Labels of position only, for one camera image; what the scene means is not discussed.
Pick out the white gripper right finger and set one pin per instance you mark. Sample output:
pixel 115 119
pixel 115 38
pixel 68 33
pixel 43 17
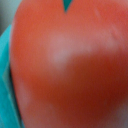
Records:
pixel 66 4

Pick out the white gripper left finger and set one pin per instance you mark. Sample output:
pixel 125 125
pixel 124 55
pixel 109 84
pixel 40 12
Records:
pixel 9 113

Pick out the red toy tomato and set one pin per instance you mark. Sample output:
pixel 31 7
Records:
pixel 70 69

